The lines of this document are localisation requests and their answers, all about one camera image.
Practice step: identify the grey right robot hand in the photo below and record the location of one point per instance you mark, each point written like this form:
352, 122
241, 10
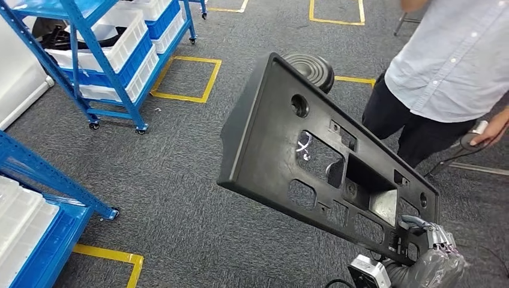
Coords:
441, 270

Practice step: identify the person's hand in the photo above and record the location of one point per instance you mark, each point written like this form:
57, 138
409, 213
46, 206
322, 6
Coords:
413, 4
497, 127

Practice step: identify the handheld control device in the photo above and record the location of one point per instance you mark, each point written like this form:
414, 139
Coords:
467, 142

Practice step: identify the black plastic panel part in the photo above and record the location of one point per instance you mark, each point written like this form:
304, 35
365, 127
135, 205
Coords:
262, 151

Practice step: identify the blue metal shelf rack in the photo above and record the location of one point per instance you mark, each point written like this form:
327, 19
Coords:
111, 75
39, 165

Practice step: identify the black curved plastic part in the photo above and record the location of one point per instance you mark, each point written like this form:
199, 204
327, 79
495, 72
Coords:
59, 39

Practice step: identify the metal stool leg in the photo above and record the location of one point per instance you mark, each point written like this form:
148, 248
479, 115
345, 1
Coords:
401, 22

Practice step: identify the steel side table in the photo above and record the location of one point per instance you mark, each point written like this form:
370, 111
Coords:
481, 169

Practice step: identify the person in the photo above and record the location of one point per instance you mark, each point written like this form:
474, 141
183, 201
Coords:
449, 59

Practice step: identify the yellow floor tape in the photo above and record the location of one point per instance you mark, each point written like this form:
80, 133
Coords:
242, 6
111, 255
210, 83
312, 12
354, 79

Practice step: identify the black round ribbed base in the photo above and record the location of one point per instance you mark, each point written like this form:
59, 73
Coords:
314, 69

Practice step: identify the white plastic bin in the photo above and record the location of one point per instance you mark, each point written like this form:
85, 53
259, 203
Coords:
18, 206
36, 238
151, 8
143, 79
127, 43
171, 36

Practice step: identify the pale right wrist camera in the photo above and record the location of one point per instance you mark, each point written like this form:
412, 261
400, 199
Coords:
370, 272

